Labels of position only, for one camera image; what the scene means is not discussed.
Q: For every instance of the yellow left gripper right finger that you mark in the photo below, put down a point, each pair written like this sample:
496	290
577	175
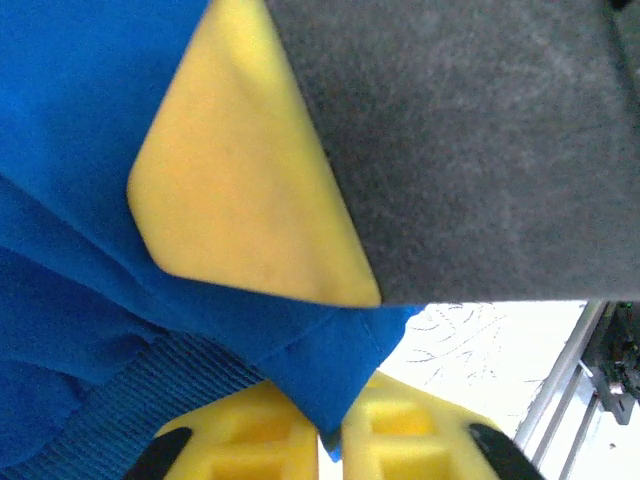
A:
400	440

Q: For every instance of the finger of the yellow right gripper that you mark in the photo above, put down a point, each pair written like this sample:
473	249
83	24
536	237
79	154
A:
240	190

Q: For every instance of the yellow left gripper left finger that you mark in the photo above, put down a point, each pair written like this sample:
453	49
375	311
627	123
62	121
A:
240	440

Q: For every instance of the blue red white hooded jacket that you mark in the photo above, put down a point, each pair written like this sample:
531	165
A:
65	150

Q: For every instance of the floral tablecloth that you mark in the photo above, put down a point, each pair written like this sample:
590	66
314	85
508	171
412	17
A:
475	350

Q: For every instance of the wide aluminium frame rail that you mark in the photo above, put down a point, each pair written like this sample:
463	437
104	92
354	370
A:
565	360

